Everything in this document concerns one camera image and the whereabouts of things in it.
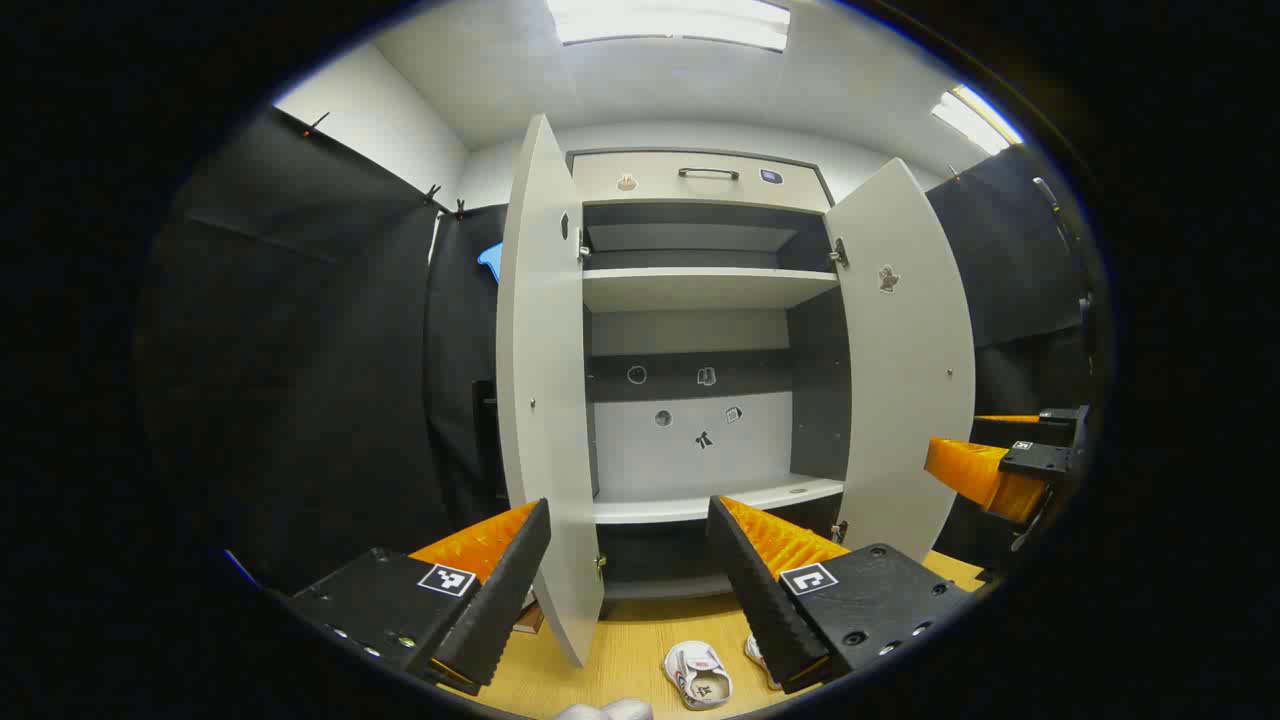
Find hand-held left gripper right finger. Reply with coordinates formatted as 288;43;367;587
706;495;976;695

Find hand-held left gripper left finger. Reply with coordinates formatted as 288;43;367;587
290;498;553;697

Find white canvas shoe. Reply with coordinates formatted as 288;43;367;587
744;633;783;691
663;640;734;711

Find grey shoe cabinet door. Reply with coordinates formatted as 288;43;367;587
822;158;976;563
497;113;606;669

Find grey shoe cabinet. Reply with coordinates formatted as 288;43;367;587
566;148;851;601

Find grey cabinet drawer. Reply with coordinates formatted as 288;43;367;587
572;150;833;213

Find black backdrop cloth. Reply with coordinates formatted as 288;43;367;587
140;105;1101;591

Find small ceiling light panel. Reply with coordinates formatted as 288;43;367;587
930;84;1023;156

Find large ceiling light panel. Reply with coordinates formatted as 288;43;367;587
545;0;791;53

